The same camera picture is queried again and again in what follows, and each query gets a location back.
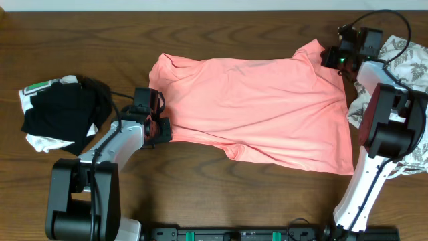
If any pink t-shirt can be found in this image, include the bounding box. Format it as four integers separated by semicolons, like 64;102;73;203
149;40;354;175

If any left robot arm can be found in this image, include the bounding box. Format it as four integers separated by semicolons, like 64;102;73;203
45;88;172;240

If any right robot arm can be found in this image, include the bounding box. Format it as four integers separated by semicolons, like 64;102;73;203
320;24;427;240

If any white fern print cloth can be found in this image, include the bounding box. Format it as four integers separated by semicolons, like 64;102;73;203
347;35;427;179

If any black folded garment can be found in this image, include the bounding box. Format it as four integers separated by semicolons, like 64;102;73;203
21;76;112;157

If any white garment with green print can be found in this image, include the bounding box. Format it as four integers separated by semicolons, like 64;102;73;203
18;75;99;154

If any left black cable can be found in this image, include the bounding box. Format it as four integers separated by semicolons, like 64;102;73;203
86;90;134;241

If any black cable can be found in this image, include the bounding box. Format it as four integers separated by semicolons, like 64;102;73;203
337;9;428;235
86;90;134;241

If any right black cable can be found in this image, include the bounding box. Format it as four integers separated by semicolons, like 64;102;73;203
337;9;428;235

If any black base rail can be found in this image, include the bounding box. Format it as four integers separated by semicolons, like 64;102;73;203
139;224;401;241

